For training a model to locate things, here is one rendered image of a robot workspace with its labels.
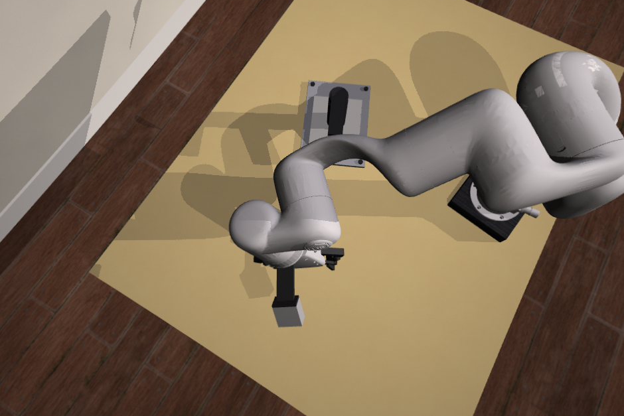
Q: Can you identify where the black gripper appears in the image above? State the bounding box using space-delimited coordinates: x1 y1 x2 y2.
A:
254 247 345 271

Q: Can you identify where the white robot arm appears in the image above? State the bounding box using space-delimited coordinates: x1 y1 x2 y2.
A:
229 51 624 327

